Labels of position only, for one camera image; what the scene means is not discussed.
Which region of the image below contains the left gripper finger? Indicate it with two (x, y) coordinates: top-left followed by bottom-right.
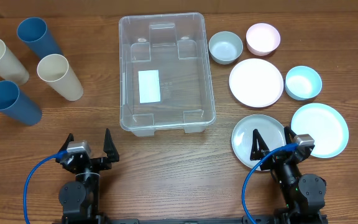
(55, 133), (74, 162)
(103, 128), (119, 162)

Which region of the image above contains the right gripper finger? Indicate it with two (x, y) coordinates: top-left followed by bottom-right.
(284, 126), (296, 144)
(250, 129), (270, 161)

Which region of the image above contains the grey plate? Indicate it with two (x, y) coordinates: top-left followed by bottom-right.
(231, 114), (286, 168)

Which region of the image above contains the light blue plate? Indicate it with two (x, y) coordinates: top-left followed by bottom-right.
(291, 103), (349, 159)

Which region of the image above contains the light blue bowl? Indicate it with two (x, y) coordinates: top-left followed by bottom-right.
(285, 65), (323, 100)

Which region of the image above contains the white pink plate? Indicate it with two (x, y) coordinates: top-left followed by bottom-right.
(229, 58), (284, 108)

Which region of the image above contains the cream cup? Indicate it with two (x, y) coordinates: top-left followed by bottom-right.
(37, 54), (84, 101)
(0, 39), (29, 85)

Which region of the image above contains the clear plastic storage bin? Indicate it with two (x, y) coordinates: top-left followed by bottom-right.
(119, 12), (216, 137)

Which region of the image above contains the pink bowl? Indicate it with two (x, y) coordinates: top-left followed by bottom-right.
(246, 23), (281, 56)

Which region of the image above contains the grey bowl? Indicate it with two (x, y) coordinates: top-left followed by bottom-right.
(208, 31), (244, 65)

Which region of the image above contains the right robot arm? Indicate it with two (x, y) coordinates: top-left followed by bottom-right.
(242, 126), (328, 224)

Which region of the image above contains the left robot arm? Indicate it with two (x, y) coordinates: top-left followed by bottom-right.
(55, 129), (119, 224)

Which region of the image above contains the white label in bin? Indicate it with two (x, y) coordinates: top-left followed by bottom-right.
(138, 70), (161, 103)

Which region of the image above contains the blue cup bottom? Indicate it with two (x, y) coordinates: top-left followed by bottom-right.
(0, 80), (42, 126)

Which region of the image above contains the blue cup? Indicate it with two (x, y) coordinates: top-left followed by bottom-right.
(0, 80), (42, 126)
(17, 17), (63, 59)

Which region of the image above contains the blue cup top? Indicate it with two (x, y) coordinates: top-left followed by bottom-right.
(17, 17), (63, 59)

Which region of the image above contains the left blue cable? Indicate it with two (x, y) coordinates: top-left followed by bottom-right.
(22, 150), (68, 224)

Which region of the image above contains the blue cable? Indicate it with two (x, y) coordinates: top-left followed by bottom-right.
(241, 143), (298, 224)
(22, 150), (68, 224)

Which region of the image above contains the right blue cable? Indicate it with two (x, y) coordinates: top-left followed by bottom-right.
(241, 143), (298, 224)

